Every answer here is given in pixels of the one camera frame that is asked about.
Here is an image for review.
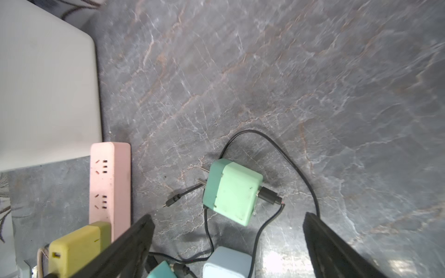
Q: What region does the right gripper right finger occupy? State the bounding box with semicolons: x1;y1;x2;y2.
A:
302;213;386;278

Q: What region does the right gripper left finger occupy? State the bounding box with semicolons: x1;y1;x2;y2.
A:
73;214;155;278

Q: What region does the teal charger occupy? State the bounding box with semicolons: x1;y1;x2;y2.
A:
147;261;177;278

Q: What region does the light blue power strip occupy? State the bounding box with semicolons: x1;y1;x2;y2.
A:
203;246;252;278

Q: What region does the green charger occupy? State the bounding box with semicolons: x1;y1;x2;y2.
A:
202;159;263;227

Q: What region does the black charging cable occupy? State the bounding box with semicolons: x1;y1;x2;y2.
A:
218;129;321;219

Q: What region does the yellow charger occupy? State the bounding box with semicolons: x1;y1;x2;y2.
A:
48;221;111;278

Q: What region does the pink power strip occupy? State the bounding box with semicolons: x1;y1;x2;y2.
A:
89;142;131;242

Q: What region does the blue lid storage box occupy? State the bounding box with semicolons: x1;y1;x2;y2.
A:
1;1;102;171

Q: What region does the black cable to pink mouse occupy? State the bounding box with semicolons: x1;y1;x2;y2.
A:
148;183;215;264

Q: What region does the black cable from green charger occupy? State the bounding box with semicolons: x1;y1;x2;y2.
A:
246;186;286;278

